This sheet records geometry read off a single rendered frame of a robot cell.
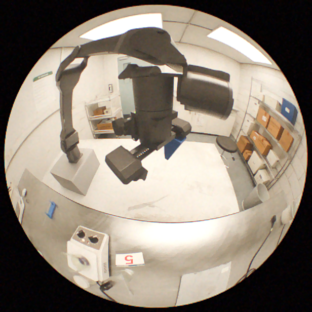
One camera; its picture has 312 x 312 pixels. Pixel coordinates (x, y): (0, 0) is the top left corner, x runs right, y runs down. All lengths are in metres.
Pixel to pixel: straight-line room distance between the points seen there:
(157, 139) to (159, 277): 0.41
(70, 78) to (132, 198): 0.46
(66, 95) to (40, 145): 1.44
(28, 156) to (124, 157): 1.60
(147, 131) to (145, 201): 0.30
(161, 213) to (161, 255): 0.16
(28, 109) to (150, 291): 1.89
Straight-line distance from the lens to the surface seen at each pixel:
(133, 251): 0.38
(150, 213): 0.39
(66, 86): 0.33
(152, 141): 0.16
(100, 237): 0.38
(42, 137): 1.77
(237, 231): 0.50
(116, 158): 0.16
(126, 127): 0.18
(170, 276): 0.41
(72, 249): 0.40
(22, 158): 1.66
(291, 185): 2.28
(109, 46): 0.19
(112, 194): 0.45
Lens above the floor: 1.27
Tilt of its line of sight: 43 degrees down
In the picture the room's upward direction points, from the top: straight up
